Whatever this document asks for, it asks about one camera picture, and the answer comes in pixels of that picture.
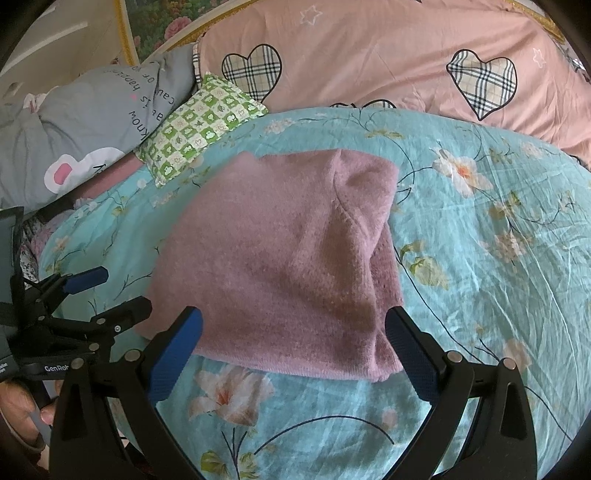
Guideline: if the person's left hand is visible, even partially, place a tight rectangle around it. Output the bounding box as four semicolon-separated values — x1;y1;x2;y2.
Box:
0;381;61;462

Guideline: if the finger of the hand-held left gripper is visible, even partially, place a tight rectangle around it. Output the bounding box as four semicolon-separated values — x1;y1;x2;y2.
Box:
28;265;110;317
46;295;154;365

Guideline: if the mauve knitted sweater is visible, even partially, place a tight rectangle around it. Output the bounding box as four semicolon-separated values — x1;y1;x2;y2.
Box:
136;148;406;383

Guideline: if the green checkered pillow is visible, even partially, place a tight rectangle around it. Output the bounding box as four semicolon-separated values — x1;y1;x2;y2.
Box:
134;74;269;189

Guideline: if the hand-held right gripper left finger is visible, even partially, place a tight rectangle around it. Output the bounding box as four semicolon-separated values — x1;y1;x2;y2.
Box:
48;306;205;480

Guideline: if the teal floral bed sheet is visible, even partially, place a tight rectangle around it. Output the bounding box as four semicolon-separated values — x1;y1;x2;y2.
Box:
37;107;591;480

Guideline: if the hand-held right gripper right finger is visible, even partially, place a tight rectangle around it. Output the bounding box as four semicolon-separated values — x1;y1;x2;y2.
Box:
385;305;539;480

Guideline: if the pink quilt with plaid hearts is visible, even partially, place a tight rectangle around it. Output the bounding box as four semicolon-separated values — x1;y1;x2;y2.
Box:
196;0;591;167

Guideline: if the grey printed quilt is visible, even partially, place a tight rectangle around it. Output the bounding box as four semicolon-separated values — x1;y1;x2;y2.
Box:
0;46;199;213

